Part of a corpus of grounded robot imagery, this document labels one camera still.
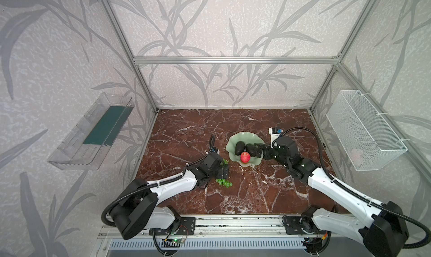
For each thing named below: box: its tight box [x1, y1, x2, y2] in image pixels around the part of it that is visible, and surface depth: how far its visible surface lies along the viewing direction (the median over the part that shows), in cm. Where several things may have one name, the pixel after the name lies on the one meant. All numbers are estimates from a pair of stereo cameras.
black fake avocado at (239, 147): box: [234, 140, 246, 156], surface depth 98 cm
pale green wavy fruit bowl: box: [225, 131, 265, 168], surface depth 101 cm
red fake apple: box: [239, 151, 251, 164], surface depth 93 cm
